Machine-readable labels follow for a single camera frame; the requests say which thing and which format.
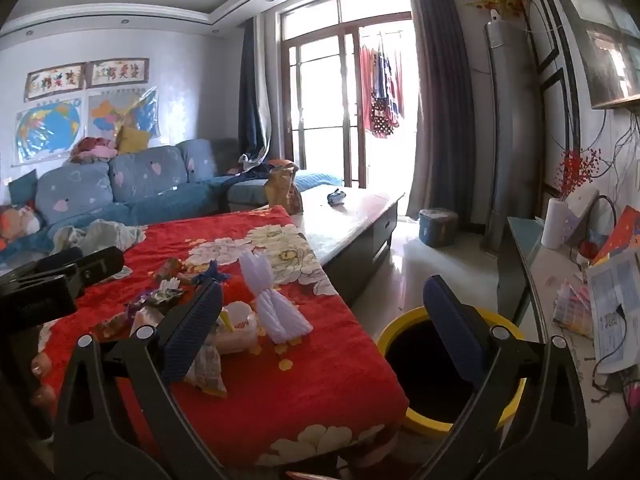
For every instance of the white paper roll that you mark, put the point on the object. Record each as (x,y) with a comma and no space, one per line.
(554,225)

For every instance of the pile of red pink clothes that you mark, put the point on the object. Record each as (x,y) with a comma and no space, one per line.
(92,149)

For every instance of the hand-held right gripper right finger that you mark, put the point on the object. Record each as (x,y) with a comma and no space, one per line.
(450,320)

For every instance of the pale green cloth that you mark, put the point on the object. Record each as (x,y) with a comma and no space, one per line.
(100,235)

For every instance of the red berry branches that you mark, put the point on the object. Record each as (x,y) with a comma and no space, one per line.
(577,167)

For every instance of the blue crumpled plastic bag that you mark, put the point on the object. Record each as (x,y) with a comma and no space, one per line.
(212,274)

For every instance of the yellow cushion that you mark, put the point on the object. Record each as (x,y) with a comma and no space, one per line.
(132,140)

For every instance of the brown framed glass door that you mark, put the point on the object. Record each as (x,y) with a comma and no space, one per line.
(345,110)

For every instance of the red floral blanket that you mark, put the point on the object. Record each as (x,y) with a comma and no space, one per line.
(325,360)

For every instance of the grey coffee table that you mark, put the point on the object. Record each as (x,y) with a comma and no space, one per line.
(350,230)

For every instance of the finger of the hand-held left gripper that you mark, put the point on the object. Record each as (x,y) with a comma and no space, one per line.
(60,257)
(102,262)

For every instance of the yellow trash bin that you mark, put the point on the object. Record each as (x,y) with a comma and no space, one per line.
(400,322)

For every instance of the wall mounted television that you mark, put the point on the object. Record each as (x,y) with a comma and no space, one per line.
(605,45)

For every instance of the red paper booklet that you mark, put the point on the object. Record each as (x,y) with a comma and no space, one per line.
(620,232)

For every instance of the small blue object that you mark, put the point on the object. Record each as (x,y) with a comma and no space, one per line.
(336,196)

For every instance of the blue storage box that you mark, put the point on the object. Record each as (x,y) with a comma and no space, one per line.
(437,227)

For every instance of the orange white plush toy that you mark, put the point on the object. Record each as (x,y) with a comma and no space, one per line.
(17,225)

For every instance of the white plastic bag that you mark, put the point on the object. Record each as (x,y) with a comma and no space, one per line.
(240,330)

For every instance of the teal cushion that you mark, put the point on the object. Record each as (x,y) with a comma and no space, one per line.
(22,187)

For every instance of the world map poster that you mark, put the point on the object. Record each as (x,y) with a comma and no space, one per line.
(47,130)

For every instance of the purple foil wrapper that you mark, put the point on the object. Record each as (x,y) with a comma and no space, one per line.
(152,300)

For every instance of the grey standing air conditioner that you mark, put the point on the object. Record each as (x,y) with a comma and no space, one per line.
(505,135)

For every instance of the dark blue curtain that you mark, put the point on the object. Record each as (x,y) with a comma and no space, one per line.
(254,100)

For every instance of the country map poster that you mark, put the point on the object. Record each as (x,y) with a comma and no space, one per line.
(122,112)

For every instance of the hanging clothes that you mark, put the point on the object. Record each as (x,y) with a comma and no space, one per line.
(382,90)

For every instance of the small red ornament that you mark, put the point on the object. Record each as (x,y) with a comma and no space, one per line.
(586,250)

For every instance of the framed embroidered picture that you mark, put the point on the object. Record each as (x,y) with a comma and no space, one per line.
(55,81)
(119,72)

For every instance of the brown paper bag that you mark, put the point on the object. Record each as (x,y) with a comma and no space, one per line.
(282,190)

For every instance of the papers on side cabinet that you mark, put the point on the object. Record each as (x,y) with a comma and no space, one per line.
(607,290)

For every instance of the blue sofa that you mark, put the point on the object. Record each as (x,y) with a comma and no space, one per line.
(150,175)

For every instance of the grey curtain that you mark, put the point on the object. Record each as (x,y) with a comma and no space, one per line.
(440,85)

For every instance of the pastel colour cards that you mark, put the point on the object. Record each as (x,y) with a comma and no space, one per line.
(572,310)

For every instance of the white flat device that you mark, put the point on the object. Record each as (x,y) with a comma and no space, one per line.
(580,215)

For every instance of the brown snack wrapper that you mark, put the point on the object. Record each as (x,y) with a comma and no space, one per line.
(170,267)

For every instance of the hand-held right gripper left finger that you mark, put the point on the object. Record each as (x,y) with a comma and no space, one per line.
(192,330)

